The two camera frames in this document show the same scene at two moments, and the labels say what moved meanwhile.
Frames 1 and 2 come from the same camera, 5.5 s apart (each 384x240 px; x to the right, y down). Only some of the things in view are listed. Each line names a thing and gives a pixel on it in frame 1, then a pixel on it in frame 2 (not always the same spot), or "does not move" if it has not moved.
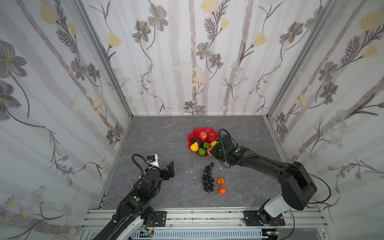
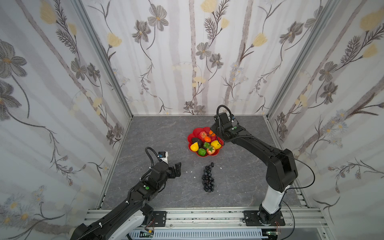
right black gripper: (218, 150) to (218, 129)
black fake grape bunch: (208, 182) does not move
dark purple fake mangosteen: (206, 145) does not move
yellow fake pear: (194, 147) does not move
